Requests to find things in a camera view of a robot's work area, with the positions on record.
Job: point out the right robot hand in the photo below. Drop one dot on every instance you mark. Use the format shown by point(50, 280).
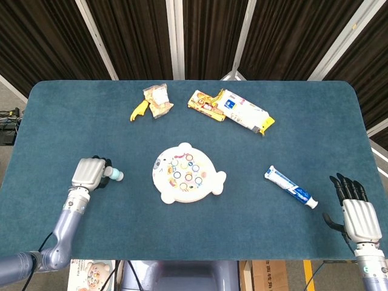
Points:
point(360, 222)

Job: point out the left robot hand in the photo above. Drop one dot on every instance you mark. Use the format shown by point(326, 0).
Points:
point(88, 172)

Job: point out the light blue toy bottle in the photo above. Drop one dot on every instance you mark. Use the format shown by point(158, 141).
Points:
point(115, 174)

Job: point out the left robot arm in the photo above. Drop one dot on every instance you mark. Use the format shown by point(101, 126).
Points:
point(65, 227)

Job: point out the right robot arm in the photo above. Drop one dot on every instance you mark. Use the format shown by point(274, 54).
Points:
point(371, 269)

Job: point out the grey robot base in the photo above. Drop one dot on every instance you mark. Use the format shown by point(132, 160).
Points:
point(182, 276)

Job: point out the white fish-shaped toy board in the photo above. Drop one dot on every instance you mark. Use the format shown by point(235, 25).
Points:
point(188, 175)

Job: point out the toy box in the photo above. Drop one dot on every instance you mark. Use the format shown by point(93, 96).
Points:
point(91, 276)

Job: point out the blue felt table mat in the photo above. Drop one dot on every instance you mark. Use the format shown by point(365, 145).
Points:
point(91, 121)

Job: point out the yellow plastic tool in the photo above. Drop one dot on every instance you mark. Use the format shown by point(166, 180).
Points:
point(139, 111)

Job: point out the blue white toothpaste tube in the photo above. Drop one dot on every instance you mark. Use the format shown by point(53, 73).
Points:
point(288, 185)

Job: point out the black power device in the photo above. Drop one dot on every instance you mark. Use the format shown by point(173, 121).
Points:
point(7, 130)

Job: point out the clear cracker snack bag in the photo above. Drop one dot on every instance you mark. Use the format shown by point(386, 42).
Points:
point(159, 103)

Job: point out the brown cardboard box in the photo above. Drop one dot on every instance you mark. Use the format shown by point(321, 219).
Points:
point(268, 276)

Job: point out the yellow red snack package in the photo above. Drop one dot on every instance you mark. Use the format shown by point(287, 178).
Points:
point(201, 103)

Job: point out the dark brown pleated curtain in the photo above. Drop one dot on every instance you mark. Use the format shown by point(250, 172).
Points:
point(136, 36)

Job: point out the white biscuit package yellow end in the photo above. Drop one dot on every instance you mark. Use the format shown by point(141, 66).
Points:
point(245, 113)

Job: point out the white stand with pole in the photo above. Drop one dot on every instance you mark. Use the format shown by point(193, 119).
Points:
point(234, 72)

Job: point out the white double frame post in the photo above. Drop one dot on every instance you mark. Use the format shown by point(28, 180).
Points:
point(175, 39)

